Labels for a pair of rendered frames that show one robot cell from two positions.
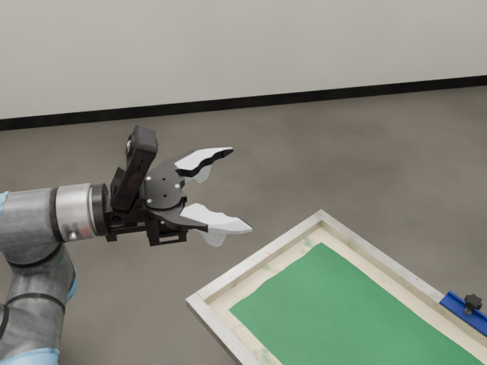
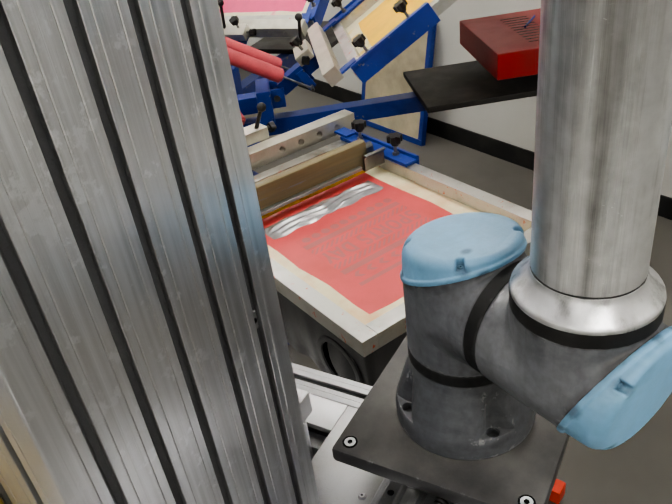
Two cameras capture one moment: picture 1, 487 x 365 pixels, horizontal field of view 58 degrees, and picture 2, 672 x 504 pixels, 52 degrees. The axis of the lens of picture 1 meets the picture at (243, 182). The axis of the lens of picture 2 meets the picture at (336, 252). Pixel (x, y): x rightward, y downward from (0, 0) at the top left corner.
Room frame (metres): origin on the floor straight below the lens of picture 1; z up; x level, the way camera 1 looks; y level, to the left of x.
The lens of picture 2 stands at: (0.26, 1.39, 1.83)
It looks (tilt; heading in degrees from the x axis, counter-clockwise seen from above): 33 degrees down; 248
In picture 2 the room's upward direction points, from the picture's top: 8 degrees counter-clockwise
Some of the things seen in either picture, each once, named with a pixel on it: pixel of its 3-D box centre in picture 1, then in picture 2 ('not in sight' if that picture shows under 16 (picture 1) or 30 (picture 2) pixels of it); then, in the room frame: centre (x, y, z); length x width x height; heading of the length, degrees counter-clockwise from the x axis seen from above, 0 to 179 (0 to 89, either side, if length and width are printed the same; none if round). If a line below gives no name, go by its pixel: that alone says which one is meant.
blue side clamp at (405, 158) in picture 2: not in sight; (378, 155); (-0.58, -0.24, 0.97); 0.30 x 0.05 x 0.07; 100
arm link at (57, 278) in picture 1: (42, 277); not in sight; (0.39, 0.29, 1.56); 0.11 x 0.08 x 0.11; 11
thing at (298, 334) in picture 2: not in sight; (319, 326); (-0.18, 0.13, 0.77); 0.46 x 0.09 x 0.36; 100
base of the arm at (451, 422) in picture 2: not in sight; (464, 373); (-0.05, 0.94, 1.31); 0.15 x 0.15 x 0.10
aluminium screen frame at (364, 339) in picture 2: not in sight; (355, 220); (-0.35, 0.05, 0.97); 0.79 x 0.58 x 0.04; 100
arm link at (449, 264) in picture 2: not in sight; (467, 288); (-0.05, 0.94, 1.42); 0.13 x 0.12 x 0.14; 99
